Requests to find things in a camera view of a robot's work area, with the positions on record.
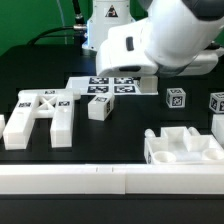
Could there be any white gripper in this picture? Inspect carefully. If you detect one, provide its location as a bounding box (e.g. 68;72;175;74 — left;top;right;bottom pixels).
96;19;158;77

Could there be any white chair seat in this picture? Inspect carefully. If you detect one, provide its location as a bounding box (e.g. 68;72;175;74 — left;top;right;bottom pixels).
144;126;224;165

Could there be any marker sheet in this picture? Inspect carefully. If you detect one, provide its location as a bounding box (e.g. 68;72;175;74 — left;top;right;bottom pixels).
66;76;158;95

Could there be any white tagged cube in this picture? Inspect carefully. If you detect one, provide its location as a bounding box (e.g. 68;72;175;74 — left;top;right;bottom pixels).
209;92;224;113
166;88;186;108

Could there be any white tagged cube right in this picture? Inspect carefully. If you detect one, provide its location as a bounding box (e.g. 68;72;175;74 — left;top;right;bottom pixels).
209;92;224;113

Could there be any white block right edge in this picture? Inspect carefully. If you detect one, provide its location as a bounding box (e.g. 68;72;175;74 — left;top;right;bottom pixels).
211;114;224;148

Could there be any white block edge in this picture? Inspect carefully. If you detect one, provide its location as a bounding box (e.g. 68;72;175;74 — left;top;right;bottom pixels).
211;114;224;148
0;114;5;139

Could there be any white block left edge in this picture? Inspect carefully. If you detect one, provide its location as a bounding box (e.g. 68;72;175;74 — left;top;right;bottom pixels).
0;114;5;139

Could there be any black cable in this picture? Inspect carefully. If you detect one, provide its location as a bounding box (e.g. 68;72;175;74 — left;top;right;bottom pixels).
27;0;88;46

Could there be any white chair back frame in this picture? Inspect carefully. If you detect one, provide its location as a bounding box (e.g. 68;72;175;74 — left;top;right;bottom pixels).
3;89;81;150

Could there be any white front rail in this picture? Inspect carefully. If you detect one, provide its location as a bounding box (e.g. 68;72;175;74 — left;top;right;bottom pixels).
0;165;224;194

